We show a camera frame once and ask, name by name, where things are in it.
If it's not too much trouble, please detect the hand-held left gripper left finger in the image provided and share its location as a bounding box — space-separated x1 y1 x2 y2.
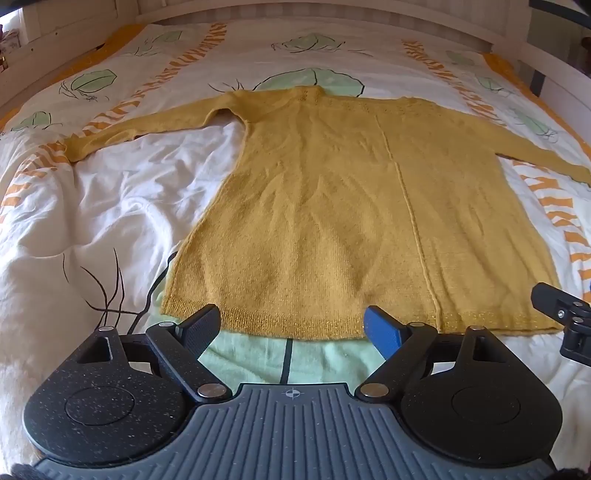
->
76 304 230 400

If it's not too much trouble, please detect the orange bed sheet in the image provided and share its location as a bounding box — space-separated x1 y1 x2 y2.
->
0 23 591 139

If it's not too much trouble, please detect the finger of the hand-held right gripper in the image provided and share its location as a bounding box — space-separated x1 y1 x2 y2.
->
531 282 591 358

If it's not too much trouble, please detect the yellow knit sweater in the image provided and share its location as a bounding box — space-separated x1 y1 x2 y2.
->
62 85 591 340

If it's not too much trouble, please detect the white leaf-print duvet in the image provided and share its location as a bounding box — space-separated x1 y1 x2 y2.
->
0 21 591 462

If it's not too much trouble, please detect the white wooden bed frame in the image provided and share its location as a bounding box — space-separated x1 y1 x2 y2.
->
0 0 591 134

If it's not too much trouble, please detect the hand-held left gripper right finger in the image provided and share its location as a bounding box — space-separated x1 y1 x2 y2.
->
355 305 513 400

